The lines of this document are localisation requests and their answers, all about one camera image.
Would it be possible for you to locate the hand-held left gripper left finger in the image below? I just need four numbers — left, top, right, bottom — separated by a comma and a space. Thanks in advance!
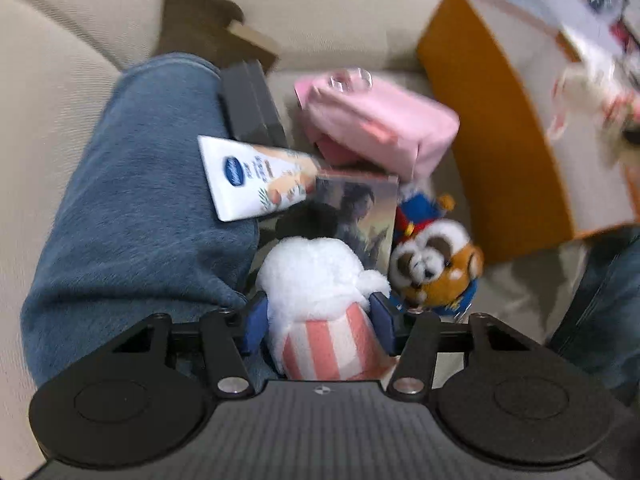
112, 292, 271, 401

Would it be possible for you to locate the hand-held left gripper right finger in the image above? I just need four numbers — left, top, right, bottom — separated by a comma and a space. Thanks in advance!
369, 292, 538, 401

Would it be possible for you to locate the white popcorn plush toy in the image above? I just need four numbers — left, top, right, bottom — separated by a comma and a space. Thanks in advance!
255, 236, 401, 381

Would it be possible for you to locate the glossy printed case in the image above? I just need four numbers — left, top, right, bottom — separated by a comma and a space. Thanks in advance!
257, 170, 400, 278

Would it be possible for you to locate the orange storage box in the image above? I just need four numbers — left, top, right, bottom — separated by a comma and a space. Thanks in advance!
416, 0, 640, 266

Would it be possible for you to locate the red panda plush toy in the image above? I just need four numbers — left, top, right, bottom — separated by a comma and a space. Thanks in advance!
389, 185, 485, 318

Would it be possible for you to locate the white lotion tube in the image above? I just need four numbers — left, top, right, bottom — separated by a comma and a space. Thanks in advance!
197, 135, 326, 222

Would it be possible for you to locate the person's left leg in jeans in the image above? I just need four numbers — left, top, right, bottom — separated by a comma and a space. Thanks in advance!
20, 52, 261, 391

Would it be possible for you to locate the person's leg in jeans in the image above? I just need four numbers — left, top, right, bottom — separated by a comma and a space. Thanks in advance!
20, 52, 261, 391
547, 227, 640, 408

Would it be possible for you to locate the pink fabric pouch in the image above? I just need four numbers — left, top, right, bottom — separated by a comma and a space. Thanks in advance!
295, 67, 461, 183

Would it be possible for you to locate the dark grey box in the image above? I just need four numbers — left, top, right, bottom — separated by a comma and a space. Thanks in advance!
217, 59, 288, 150

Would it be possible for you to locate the person's right leg in jeans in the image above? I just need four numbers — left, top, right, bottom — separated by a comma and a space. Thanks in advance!
547, 227, 640, 408

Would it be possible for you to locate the tan cardboard box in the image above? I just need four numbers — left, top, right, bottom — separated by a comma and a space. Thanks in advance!
227, 20, 281, 73

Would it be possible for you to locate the beige sofa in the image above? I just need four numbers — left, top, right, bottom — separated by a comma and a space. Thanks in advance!
0, 0, 591, 480

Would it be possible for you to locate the brown sock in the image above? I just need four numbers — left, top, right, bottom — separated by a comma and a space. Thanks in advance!
152, 0, 246, 68

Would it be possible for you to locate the clear plastic ring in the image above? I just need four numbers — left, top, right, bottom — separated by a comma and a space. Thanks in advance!
327, 66, 374, 92

